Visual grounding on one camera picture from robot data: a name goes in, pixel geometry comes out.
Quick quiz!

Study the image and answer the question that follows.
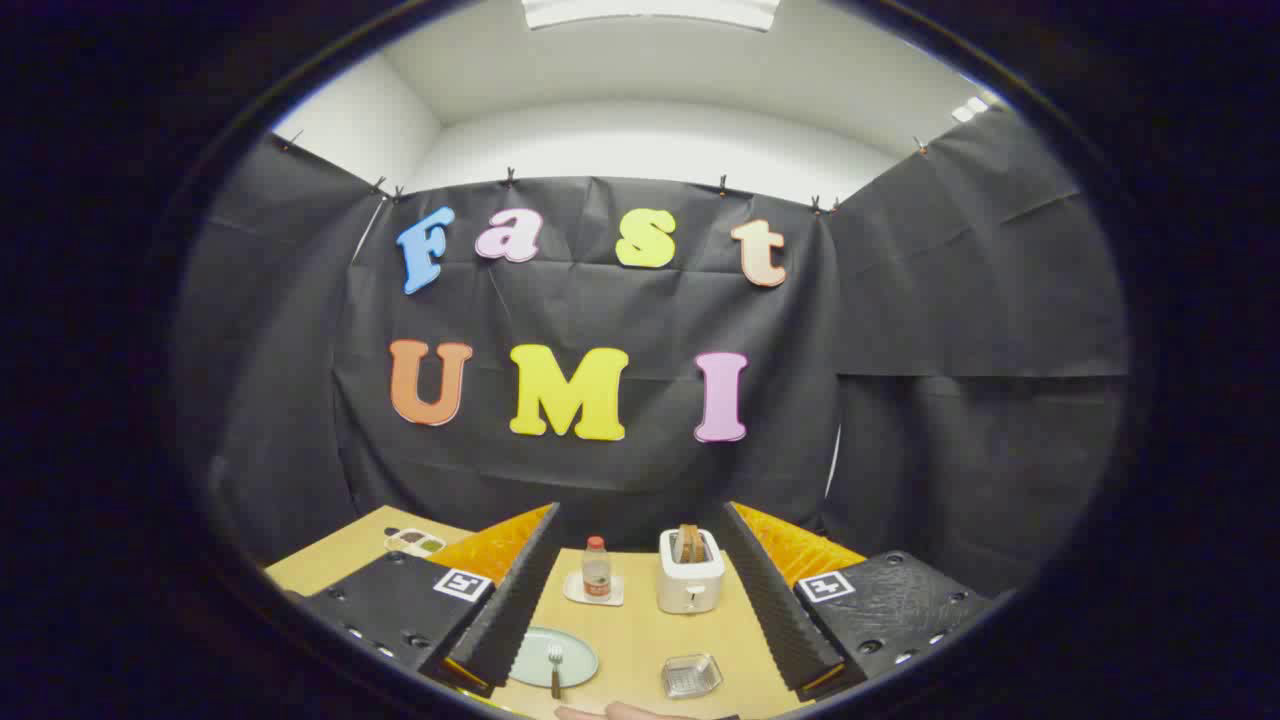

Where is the clear water bottle red cap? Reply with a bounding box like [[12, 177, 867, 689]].
[[583, 537, 612, 601]]

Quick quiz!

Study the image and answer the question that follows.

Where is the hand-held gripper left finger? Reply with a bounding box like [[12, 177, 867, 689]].
[[285, 503, 561, 699]]

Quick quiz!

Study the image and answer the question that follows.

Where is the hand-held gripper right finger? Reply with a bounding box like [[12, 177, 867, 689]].
[[718, 502, 1001, 701]]

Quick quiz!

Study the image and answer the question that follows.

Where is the pale green round plate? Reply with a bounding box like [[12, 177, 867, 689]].
[[508, 627, 600, 689]]

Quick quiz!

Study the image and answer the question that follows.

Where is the white divided sauce dish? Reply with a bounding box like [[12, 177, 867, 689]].
[[384, 527, 447, 557]]

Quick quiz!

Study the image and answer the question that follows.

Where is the black backdrop cloth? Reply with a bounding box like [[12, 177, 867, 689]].
[[170, 100, 1131, 601]]

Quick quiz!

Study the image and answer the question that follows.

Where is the white toaster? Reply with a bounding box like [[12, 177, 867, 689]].
[[657, 528, 726, 615]]

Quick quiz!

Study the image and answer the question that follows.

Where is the white square coaster tray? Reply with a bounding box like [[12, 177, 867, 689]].
[[563, 571, 626, 607]]

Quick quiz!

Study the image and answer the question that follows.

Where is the metal wire basket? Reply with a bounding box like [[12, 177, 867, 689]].
[[661, 654, 723, 699]]

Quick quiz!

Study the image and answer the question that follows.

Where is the row of cloth clips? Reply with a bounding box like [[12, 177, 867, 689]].
[[280, 130, 931, 216]]

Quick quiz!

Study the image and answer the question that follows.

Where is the long ceiling light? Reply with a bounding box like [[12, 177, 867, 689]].
[[520, 0, 781, 31]]

